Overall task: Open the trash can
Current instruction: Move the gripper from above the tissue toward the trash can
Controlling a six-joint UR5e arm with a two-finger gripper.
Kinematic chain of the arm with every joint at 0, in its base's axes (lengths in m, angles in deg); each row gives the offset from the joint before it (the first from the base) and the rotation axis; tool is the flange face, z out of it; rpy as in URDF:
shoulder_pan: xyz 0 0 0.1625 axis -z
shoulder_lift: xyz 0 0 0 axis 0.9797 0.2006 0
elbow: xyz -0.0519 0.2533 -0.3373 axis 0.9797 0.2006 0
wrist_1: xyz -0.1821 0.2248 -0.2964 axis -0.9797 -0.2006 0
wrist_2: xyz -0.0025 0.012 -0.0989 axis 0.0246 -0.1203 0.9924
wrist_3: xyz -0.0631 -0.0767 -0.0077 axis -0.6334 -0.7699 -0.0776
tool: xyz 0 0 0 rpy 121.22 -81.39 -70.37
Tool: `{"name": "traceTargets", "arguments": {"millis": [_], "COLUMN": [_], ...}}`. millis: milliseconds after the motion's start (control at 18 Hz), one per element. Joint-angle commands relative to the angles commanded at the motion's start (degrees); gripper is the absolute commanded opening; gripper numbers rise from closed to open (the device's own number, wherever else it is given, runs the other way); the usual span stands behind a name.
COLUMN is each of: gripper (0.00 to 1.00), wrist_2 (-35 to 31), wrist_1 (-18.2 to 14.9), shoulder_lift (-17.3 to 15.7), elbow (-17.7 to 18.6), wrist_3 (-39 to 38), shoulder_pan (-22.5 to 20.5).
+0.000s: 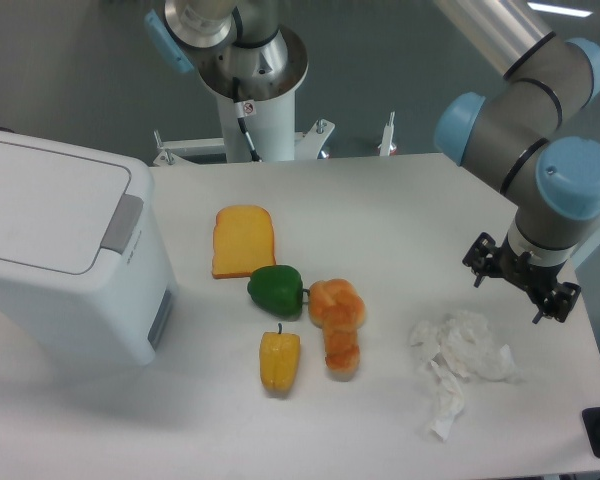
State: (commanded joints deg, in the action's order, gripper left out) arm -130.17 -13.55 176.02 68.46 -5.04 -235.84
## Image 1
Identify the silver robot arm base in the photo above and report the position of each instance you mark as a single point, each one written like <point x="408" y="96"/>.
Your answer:
<point x="240" y="49"/>

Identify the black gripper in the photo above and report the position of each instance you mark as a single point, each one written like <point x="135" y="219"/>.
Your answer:
<point x="553" y="300"/>

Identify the grey trash can lid button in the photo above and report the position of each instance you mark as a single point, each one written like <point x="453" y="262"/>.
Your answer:
<point x="122" y="223"/>

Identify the green bell pepper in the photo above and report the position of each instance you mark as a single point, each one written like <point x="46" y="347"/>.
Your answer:
<point x="278" y="290"/>

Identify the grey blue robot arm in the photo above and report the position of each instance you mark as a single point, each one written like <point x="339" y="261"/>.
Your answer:
<point x="510" y="144"/>

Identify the orange toast slice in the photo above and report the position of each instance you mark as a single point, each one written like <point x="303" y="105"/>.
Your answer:
<point x="243" y="241"/>

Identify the white metal frame bracket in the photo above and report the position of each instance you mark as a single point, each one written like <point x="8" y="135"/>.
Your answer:
<point x="307" y="145"/>

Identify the yellow bell pepper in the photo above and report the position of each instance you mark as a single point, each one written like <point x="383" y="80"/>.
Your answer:
<point x="279" y="356"/>

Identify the crumpled white tissue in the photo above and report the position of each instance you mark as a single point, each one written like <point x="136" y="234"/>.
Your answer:
<point x="456" y="350"/>

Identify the white trash can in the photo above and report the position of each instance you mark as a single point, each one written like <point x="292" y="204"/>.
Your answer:
<point x="56" y="282"/>

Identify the white mounting pedestal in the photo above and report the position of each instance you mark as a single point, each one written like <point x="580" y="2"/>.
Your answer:
<point x="271" y="123"/>

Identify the braided orange bread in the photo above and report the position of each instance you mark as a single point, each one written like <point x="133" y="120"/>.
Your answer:
<point x="337" y="309"/>

